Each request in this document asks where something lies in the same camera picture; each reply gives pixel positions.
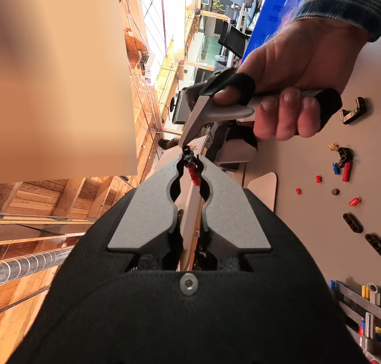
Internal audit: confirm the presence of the white book stand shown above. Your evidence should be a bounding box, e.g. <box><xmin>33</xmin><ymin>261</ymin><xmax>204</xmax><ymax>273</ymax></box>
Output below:
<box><xmin>176</xmin><ymin>172</ymin><xmax>278</xmax><ymax>266</ymax></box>

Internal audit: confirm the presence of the black lego liftarm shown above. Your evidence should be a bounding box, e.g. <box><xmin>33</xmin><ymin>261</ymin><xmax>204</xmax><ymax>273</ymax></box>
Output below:
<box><xmin>365</xmin><ymin>233</ymin><xmax>381</xmax><ymax>256</ymax></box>
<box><xmin>343</xmin><ymin>213</ymin><xmax>364</xmax><ymax>233</ymax></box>

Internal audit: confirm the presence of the long lego chassis assembly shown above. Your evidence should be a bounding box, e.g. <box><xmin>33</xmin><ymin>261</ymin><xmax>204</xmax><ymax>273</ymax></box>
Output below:
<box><xmin>329</xmin><ymin>279</ymin><xmax>381</xmax><ymax>364</ymax></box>

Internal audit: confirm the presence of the black lego connector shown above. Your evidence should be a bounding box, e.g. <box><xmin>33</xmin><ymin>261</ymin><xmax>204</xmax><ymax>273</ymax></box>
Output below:
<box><xmin>337</xmin><ymin>147</ymin><xmax>354</xmax><ymax>166</ymax></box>

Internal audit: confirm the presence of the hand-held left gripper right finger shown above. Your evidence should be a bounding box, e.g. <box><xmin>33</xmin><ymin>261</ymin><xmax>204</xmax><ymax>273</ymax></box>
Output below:
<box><xmin>197</xmin><ymin>155</ymin><xmax>272</xmax><ymax>263</ymax></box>

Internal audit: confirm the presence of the person's right hand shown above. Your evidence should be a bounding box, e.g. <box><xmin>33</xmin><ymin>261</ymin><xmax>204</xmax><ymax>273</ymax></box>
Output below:
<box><xmin>213</xmin><ymin>18</ymin><xmax>371</xmax><ymax>142</ymax></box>

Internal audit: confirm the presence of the black lego bracket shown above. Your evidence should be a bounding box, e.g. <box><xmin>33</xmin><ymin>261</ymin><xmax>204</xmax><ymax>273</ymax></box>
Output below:
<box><xmin>339</xmin><ymin>97</ymin><xmax>367</xmax><ymax>125</ymax></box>

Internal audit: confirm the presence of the black office chair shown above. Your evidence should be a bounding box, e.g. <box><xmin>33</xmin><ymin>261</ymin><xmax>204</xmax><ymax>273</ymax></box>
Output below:
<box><xmin>219</xmin><ymin>22</ymin><xmax>250</xmax><ymax>59</ymax></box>

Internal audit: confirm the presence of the small lego gear subassembly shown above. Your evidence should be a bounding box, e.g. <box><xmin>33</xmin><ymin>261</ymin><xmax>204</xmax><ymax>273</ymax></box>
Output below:
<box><xmin>182</xmin><ymin>145</ymin><xmax>203</xmax><ymax>187</ymax></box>

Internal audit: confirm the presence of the person's right forearm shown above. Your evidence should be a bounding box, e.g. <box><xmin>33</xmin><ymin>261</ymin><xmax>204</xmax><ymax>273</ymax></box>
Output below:
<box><xmin>293</xmin><ymin>0</ymin><xmax>381</xmax><ymax>42</ymax></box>

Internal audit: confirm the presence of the silver ceiling duct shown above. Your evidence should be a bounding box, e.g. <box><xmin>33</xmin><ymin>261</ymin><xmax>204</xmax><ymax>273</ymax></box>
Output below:
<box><xmin>0</xmin><ymin>246</ymin><xmax>75</xmax><ymax>285</ymax></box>

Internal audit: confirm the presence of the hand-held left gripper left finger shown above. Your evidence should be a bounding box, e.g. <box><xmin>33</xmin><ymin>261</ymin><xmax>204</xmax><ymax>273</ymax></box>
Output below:
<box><xmin>107</xmin><ymin>155</ymin><xmax>183</xmax><ymax>263</ymax></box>

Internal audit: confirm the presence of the blue plastic bin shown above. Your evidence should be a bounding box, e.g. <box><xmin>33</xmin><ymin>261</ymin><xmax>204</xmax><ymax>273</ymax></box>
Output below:
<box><xmin>241</xmin><ymin>0</ymin><xmax>313</xmax><ymax>65</ymax></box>

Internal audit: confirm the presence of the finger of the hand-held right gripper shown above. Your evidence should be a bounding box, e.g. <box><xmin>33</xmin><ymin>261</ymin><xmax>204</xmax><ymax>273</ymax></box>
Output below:
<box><xmin>178</xmin><ymin>96</ymin><xmax>214</xmax><ymax>148</ymax></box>

